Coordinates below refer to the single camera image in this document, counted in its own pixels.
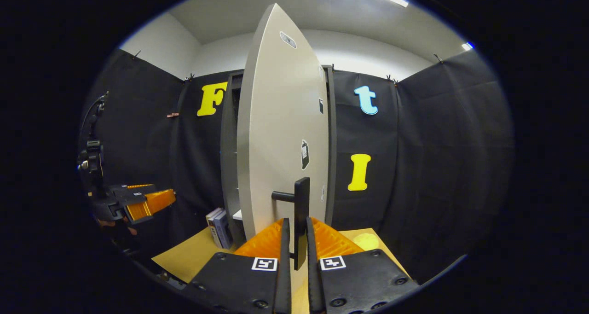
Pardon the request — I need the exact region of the black backdrop cloth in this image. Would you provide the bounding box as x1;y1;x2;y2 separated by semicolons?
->
81;47;515;285

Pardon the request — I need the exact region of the black cabinet door handle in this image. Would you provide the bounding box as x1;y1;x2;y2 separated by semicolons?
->
271;177;311;271

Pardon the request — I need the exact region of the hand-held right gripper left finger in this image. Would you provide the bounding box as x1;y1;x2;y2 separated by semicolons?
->
182;217;292;314

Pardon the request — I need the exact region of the beige cabinet door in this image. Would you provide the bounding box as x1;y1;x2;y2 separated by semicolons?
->
237;3;330;312

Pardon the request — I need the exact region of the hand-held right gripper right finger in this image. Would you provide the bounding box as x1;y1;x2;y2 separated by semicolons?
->
305;216;420;314

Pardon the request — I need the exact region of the left hand-held gripper cable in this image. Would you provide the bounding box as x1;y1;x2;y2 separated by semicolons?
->
82;92;110;142

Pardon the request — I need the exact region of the dark grey cabinet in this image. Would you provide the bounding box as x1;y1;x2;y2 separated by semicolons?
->
220;65;337;250

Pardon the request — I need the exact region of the blue-grey book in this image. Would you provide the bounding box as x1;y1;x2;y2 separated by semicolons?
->
215;210;233;250

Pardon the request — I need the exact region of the beige book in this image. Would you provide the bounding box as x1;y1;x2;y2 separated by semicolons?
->
206;208;219;248

